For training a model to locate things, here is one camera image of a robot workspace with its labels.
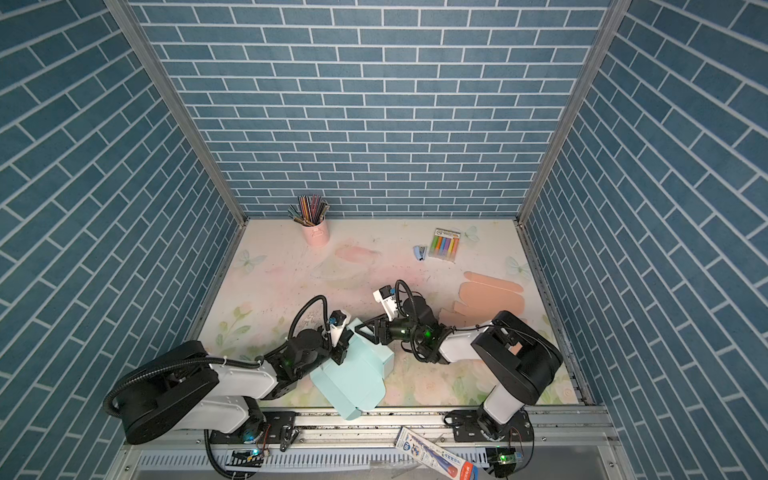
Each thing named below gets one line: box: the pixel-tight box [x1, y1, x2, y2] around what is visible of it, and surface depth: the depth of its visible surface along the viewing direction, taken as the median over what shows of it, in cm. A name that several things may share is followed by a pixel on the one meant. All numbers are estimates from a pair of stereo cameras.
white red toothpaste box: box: [394, 426, 479, 480], surface depth 71 cm
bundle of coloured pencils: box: [288, 194, 330, 226], surface depth 108 cm
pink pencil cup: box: [302, 219, 330, 247], surface depth 109 cm
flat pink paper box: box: [439, 271, 525, 329], surface depth 101 cm
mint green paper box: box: [310, 318, 395, 421], surface depth 81 cm
